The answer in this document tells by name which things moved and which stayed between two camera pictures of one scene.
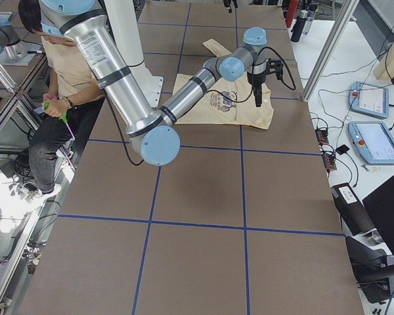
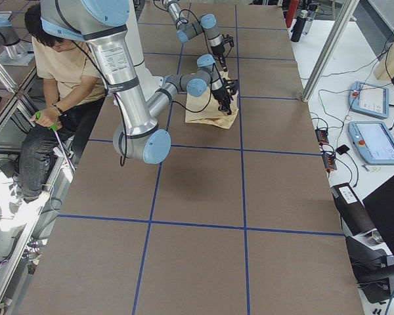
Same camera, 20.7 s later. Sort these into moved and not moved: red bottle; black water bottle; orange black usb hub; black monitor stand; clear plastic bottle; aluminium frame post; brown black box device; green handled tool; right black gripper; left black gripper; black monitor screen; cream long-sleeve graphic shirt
Moved: green handled tool; cream long-sleeve graphic shirt; right black gripper; left black gripper
Not moved: black water bottle; red bottle; orange black usb hub; brown black box device; black monitor stand; clear plastic bottle; aluminium frame post; black monitor screen
